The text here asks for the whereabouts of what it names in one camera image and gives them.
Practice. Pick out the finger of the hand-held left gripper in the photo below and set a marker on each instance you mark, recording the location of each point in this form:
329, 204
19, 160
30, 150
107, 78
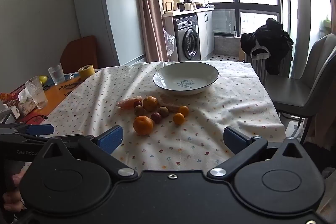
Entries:
39, 129

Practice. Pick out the black clothing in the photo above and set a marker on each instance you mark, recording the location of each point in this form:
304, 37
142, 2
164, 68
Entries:
275, 40

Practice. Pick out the floral tissue box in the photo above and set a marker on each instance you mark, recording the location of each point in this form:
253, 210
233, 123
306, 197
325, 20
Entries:
26, 106

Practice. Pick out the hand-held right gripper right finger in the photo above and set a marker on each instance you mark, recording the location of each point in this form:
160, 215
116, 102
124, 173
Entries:
232, 138

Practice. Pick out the orange kumquat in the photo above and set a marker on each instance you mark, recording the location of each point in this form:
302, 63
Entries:
183, 111
178, 119

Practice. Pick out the yellow tape roll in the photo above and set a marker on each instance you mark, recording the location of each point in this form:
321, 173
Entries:
86, 72

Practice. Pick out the kitchen countertop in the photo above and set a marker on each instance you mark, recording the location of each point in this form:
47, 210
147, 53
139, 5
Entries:
170, 13

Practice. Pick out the small red plum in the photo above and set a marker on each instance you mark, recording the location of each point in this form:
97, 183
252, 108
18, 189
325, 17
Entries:
156, 118
137, 103

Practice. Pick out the white bowl with dark rim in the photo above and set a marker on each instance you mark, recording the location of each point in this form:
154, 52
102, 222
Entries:
173, 75

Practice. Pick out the tall clear glass cup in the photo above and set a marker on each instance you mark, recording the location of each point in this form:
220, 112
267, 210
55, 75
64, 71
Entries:
36, 92

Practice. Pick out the brown kiwi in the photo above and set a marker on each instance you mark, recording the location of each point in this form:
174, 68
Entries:
163, 111
139, 110

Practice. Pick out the white base cabinet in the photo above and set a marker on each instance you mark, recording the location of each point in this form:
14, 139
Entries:
204, 35

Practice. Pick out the large mandarin orange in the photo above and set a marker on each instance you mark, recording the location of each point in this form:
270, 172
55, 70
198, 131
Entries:
143, 125

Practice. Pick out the white plastic box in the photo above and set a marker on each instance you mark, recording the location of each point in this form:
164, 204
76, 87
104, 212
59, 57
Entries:
9, 112

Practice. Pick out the large peeled pomelo segment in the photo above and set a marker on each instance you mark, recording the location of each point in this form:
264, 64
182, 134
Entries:
169, 103

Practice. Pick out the short clear glass cup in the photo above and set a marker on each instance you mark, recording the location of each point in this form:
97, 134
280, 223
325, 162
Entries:
56, 74

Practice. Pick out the clear plastic bag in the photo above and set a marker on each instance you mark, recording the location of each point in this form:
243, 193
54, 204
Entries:
170, 41

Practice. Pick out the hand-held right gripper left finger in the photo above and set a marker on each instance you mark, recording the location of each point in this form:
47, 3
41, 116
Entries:
111, 138

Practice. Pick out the grey washing machine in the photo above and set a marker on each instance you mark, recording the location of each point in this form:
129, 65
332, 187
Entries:
189, 43

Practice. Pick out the grey radiator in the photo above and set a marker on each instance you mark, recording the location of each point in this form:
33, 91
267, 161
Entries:
258, 66

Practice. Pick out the pink curtain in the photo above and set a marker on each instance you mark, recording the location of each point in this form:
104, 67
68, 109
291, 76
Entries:
147, 3

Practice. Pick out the yellow lemon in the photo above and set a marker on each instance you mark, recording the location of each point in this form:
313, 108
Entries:
43, 79

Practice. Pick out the person's left hand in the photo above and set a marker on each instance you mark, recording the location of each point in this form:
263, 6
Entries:
10, 200

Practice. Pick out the white refrigerator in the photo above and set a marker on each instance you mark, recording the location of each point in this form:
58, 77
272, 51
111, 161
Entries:
110, 16

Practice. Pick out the small pink pomelo segment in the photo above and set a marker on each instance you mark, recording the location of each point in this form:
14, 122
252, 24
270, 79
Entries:
126, 103

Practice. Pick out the grey chair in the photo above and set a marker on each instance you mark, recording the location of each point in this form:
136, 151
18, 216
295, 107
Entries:
288, 92

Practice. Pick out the brown wooden chair back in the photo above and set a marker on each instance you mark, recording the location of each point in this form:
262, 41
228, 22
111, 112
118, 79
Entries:
78, 53

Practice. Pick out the small dark bottle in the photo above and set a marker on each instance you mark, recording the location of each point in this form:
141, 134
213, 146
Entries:
234, 32

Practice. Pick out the brown cardboard box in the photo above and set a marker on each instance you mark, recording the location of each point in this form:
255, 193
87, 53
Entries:
240, 48

